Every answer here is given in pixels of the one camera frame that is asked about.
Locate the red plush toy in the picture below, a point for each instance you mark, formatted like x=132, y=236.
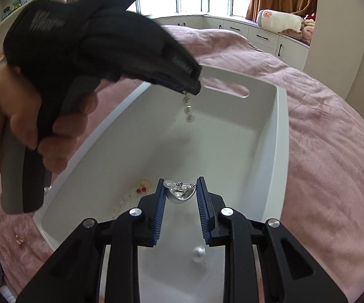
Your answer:
x=311, y=16

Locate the silver heart pendant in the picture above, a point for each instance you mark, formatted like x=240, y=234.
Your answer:
x=179, y=193

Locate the colourful shelf toy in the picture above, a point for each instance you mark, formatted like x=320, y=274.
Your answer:
x=11, y=10

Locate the small gold earring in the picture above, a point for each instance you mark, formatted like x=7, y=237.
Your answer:
x=19, y=240

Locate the red cherry earring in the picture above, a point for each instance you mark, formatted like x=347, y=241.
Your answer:
x=141, y=189

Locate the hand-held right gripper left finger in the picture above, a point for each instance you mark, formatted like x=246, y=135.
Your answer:
x=156, y=217

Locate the person's left hand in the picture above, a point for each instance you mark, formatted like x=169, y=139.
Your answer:
x=18, y=107

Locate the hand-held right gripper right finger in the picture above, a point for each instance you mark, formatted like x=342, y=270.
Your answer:
x=203, y=214

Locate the white window seat cabinet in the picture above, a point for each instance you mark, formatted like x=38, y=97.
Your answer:
x=264, y=39

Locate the large loose pearl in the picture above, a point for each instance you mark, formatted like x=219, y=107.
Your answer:
x=198, y=255

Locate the pink plush toy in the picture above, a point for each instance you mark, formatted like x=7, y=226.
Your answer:
x=307, y=31

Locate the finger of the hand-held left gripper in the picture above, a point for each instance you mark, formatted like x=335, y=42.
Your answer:
x=177, y=86
x=182, y=60

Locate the white plastic storage box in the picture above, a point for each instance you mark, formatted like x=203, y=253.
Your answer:
x=232, y=151

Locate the white plush pillow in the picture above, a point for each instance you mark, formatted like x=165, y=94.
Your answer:
x=279, y=21

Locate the pink plush blanket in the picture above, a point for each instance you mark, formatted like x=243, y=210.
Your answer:
x=320, y=151

